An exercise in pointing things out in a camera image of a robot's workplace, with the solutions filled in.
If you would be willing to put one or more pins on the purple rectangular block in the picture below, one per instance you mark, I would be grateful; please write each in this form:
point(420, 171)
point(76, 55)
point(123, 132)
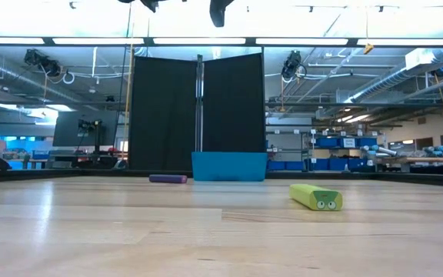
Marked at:
point(167, 179)

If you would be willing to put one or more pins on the lime green rectangular block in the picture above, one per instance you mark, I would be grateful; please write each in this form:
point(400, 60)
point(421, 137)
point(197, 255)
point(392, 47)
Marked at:
point(310, 194)

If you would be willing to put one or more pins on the black hanging ceiling device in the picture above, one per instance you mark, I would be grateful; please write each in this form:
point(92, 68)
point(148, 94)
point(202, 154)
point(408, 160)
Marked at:
point(291, 63)
point(38, 57)

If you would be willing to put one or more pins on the black folding partition screen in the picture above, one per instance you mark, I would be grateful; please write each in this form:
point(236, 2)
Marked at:
point(164, 115)

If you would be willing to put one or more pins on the metal storage shelf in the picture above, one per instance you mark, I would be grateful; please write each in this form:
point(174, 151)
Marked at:
point(283, 133)

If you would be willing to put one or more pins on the yellow hanging tag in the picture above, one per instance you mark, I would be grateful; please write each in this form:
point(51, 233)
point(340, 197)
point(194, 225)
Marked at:
point(368, 49)

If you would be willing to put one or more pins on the large dark display screen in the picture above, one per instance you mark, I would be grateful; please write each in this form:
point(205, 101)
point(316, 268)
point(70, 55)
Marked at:
point(67, 131)

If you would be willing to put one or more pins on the blue plastic bin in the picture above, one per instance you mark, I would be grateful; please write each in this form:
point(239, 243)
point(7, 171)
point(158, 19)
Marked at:
point(229, 166)

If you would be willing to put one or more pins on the blue storage bin white label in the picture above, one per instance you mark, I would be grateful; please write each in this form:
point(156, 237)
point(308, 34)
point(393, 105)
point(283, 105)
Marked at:
point(348, 142)

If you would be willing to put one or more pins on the white ceiling box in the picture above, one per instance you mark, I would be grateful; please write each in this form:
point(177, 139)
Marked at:
point(425, 57)

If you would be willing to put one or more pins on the wooden workbench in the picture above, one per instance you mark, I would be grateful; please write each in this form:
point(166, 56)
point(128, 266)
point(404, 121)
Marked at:
point(437, 159)

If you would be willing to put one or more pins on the silver ventilation duct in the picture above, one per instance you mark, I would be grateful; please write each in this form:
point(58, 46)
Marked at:
point(383, 82)
point(14, 77)

